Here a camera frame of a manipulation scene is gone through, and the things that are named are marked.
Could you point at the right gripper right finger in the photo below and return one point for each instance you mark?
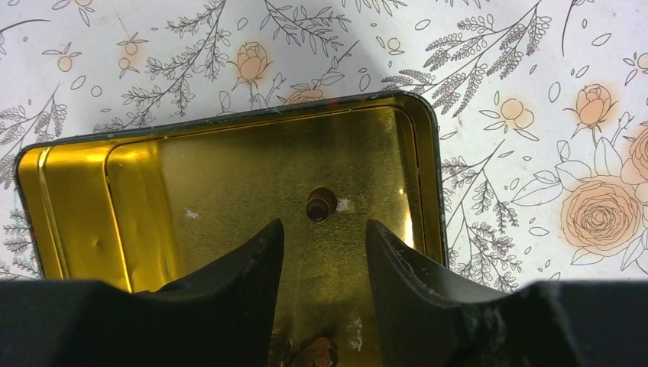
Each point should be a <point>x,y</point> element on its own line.
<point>427,315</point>

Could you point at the floral table cloth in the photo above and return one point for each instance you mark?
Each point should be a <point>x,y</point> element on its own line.
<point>542,105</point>

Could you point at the dark chess piece in tin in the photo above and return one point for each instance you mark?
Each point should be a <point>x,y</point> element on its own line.
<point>321,204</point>
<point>279,350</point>
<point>322,352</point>

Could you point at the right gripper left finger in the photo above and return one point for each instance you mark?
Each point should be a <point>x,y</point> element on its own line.
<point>219,315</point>

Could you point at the gold metal tin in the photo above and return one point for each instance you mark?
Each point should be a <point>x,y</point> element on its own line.
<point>141,208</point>

